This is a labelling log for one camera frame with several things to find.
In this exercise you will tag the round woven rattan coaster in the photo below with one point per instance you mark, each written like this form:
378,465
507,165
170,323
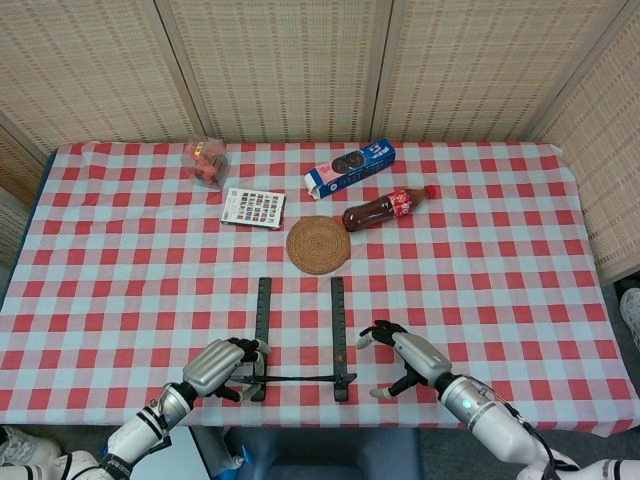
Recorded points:
318,245

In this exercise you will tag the red white checkered tablecloth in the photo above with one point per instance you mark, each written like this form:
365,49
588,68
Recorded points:
450,300

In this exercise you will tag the white card with coloured squares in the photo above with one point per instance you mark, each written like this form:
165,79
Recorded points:
252,208

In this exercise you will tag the woven bamboo folding screen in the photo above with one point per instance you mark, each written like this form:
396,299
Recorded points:
300,65

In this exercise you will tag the black folding laptop stand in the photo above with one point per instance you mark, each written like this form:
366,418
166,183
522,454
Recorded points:
339,325

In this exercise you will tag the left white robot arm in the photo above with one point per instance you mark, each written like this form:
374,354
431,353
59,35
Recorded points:
145,425

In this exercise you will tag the blue cookie box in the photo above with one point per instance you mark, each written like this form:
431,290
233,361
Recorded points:
350,167

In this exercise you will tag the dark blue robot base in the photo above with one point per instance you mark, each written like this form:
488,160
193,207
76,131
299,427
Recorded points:
325,450

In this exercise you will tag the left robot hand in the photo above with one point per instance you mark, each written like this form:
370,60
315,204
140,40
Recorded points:
212,365

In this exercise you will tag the white sneaker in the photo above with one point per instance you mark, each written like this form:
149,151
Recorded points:
20,445
631,312

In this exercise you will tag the clear box of red pieces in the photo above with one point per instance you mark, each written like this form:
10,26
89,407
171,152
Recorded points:
205,165

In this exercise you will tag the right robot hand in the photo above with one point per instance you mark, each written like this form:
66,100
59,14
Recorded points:
422,357

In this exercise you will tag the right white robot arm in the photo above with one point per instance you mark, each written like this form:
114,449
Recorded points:
485,415

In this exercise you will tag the cola bottle with red cap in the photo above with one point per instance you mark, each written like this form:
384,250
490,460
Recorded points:
375,212

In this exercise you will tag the small blue white bottle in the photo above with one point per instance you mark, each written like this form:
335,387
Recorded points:
235,462

